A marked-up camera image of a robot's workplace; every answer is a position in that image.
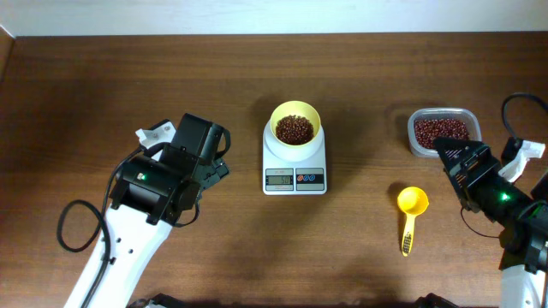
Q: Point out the yellow measuring scoop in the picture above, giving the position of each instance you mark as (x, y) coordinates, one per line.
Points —
(412, 202)

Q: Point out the red beans in container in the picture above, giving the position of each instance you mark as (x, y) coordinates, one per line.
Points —
(426, 131)

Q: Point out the clear plastic container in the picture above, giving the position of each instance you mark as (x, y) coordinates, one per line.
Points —
(466, 116)

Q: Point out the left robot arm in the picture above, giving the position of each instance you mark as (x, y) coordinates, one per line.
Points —
(144, 199)

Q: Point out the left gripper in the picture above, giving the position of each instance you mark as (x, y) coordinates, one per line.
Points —
(218, 172)

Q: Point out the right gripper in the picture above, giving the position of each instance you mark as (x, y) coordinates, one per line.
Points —
(471, 169)

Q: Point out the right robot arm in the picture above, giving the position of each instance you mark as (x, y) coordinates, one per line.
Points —
(524, 260)

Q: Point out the red beans in bowl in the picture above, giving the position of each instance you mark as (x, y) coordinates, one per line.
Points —
(294, 130)

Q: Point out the yellow plastic bowl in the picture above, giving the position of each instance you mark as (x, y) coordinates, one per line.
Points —
(296, 108)

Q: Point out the white digital kitchen scale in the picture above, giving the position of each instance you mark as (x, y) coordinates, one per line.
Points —
(293, 170)

